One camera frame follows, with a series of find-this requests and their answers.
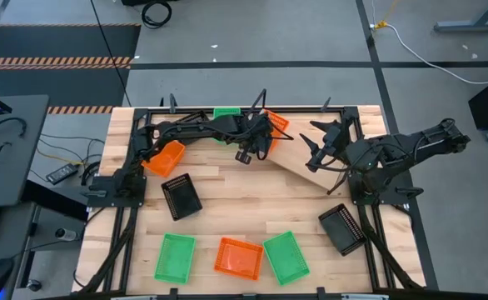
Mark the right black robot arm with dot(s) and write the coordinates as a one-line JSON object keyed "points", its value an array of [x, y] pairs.
{"points": [[414, 143]]}

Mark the black power adapter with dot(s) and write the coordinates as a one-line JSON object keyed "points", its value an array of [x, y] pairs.
{"points": [[62, 173]]}

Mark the orange slotted plastic basket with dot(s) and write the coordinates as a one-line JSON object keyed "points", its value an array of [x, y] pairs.
{"points": [[280, 121], [165, 160], [239, 259]]}

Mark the black metal table frame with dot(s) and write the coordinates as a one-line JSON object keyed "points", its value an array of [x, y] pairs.
{"points": [[398, 196]]}

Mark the black slotted plastic basket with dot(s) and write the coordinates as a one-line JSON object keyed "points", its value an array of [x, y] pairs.
{"points": [[192, 116], [340, 231], [182, 199]]}

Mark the grey metal table leg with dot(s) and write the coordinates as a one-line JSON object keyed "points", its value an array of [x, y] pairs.
{"points": [[469, 26]]}

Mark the green slotted plastic basket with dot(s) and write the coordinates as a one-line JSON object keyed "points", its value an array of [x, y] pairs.
{"points": [[226, 112], [175, 258], [286, 258]]}

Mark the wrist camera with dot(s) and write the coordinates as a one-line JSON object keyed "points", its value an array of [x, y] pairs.
{"points": [[315, 163], [243, 157]]}

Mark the small black silver camera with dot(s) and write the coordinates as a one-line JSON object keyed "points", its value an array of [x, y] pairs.
{"points": [[66, 234]]}

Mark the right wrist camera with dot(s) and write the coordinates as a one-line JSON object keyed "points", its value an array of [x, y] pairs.
{"points": [[315, 163]]}

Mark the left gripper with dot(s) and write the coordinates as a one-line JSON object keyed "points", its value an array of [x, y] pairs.
{"points": [[256, 131]]}

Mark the grey desk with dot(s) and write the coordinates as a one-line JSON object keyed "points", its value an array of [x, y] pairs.
{"points": [[36, 125]]}

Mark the small round black knob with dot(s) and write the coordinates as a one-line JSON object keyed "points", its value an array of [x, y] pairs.
{"points": [[33, 285]]}

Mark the black mat with hazard stripes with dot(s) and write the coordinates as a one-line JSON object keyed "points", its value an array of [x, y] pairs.
{"points": [[61, 41]]}

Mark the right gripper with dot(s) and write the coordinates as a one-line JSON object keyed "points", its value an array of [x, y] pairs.
{"points": [[336, 139]]}

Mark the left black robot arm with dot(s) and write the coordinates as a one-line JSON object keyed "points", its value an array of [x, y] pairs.
{"points": [[185, 129]]}

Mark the wooden shelf with black frame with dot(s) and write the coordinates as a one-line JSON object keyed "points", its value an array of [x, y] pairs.
{"points": [[294, 160]]}

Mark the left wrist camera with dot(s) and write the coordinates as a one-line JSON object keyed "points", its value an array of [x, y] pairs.
{"points": [[243, 157]]}

